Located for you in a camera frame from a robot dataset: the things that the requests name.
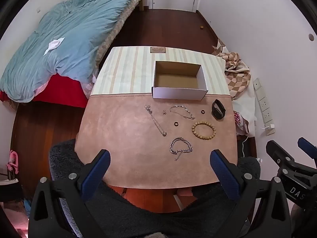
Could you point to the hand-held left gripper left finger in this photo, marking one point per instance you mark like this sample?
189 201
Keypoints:
96 171

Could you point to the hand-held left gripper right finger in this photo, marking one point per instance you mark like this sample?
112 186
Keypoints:
223 171

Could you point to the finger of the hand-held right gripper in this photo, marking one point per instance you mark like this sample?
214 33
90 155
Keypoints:
308 147
279 153

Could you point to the black smart band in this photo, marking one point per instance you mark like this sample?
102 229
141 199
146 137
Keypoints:
219 115

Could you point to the cardboard box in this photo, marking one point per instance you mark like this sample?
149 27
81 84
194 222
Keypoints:
178 80

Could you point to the white charger plug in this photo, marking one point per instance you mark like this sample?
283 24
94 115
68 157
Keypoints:
272 127

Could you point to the dark grey fleece clothing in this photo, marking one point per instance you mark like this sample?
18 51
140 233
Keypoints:
64 158

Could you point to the striped and pink table mat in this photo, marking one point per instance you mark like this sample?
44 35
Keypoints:
123 129

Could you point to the red patterned cloth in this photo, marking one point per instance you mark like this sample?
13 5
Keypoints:
240 122

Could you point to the white table leg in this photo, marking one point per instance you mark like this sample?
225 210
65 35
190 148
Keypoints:
178 202

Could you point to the pink plastic hanger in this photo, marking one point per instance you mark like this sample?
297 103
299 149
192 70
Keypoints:
13 161

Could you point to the red bed sheet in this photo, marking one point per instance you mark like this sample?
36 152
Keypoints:
66 91

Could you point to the brown checked cloth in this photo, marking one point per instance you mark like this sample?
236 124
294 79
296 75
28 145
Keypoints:
237 72

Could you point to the white tissue paper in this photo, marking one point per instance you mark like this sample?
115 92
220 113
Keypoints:
53 45

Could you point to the brown mat label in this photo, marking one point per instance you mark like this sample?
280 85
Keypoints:
158 49

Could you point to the light blue duvet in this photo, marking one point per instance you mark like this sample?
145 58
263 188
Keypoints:
62 24

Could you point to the white wall socket strip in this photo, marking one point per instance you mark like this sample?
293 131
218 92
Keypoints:
263 104

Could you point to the round wall hole cover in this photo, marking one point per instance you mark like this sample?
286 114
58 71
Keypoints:
311 37

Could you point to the wooden bed frame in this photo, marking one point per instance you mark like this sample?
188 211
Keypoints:
143 6

